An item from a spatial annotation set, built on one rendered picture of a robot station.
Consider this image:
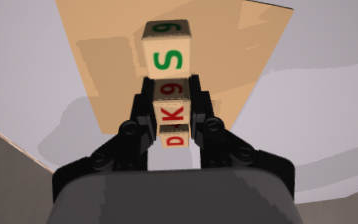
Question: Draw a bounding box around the wooden letter block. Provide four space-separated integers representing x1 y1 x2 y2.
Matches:
141 19 192 79
153 78 191 125
159 124 189 148

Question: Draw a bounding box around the tan flat mat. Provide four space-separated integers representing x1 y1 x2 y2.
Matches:
55 0 294 134

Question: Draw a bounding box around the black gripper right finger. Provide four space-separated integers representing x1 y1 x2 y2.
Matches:
188 75 295 200

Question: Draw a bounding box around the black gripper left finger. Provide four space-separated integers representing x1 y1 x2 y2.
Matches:
52 77 157 205

